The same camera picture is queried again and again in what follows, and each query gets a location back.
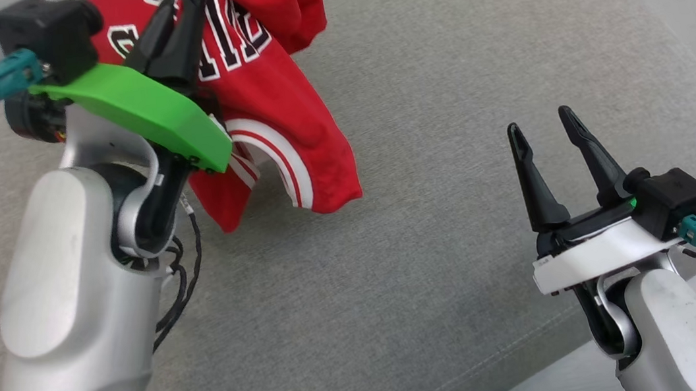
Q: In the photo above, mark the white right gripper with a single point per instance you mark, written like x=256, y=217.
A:
x=594, y=255

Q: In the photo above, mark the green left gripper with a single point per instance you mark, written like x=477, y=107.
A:
x=159, y=116

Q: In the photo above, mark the red Bulls 23 jersey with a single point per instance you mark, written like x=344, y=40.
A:
x=283, y=104

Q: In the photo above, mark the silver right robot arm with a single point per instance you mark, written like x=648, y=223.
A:
x=677, y=334

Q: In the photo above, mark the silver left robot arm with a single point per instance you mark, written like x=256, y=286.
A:
x=67, y=290

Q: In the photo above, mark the grey fabric sofa cushion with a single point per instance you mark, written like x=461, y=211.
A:
x=398, y=282

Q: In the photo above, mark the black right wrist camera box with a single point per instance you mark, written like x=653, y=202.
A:
x=674, y=198

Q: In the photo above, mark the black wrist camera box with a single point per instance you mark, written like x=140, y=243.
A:
x=52, y=29
x=674, y=198

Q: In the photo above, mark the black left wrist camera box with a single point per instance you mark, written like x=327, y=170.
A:
x=52, y=29

